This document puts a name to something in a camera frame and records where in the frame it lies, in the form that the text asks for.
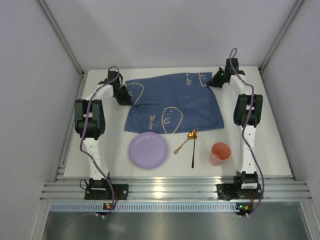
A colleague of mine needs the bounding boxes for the blue cloth placemat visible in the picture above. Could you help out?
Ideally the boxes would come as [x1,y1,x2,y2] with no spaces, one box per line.
[124,72,224,134]

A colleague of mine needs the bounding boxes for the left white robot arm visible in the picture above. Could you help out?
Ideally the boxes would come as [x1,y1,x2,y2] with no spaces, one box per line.
[74,66,133,195]

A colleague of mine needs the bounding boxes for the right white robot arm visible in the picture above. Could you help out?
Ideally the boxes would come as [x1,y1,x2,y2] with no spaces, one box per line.
[207,56,264,201]

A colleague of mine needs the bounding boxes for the copper fork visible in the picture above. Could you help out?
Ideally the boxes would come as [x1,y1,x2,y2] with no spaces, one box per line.
[191,128,198,169]

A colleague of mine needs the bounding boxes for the gold spoon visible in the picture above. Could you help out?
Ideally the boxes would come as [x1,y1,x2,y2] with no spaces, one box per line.
[173,128,198,155]

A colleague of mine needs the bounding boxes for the purple plastic plate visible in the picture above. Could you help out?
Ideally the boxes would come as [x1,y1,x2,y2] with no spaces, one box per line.
[128,132,169,170]

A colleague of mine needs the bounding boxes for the orange plastic cup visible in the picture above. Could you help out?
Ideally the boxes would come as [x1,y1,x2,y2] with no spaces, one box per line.
[209,142,231,166]

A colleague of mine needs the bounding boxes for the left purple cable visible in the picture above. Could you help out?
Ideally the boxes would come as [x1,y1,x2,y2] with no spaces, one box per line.
[79,65,120,219]

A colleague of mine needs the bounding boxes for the purple cable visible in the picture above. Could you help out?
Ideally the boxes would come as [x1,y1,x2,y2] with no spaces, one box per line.
[229,47,263,218]
[79,65,120,219]

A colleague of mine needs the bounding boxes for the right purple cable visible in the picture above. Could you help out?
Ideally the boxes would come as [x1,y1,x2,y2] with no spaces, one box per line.
[229,47,263,218]

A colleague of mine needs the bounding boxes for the left aluminium frame post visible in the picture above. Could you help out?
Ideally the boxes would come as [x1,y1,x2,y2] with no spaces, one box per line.
[35,0,85,76]

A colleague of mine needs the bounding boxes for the aluminium frame post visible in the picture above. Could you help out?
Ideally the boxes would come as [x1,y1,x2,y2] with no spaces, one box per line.
[35,0,85,76]
[258,0,306,73]

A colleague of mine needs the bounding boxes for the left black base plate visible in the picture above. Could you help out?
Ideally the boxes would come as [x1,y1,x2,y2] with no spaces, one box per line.
[84,184,129,201]

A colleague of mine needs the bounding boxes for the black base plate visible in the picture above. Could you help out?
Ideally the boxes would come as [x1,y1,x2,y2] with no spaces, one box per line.
[84,184,129,201]
[216,183,262,201]

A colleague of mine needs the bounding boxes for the right aluminium frame post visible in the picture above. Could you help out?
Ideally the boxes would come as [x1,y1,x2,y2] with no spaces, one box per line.
[258,0,306,73]

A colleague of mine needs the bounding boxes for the aluminium mounting rail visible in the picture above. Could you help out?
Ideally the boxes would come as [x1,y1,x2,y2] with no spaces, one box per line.
[40,176,312,202]

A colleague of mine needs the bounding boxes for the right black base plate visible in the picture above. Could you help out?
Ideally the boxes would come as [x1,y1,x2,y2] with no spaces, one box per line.
[216,183,262,201]

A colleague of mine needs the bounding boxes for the perforated cable duct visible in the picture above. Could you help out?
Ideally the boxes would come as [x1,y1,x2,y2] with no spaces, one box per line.
[50,202,249,213]

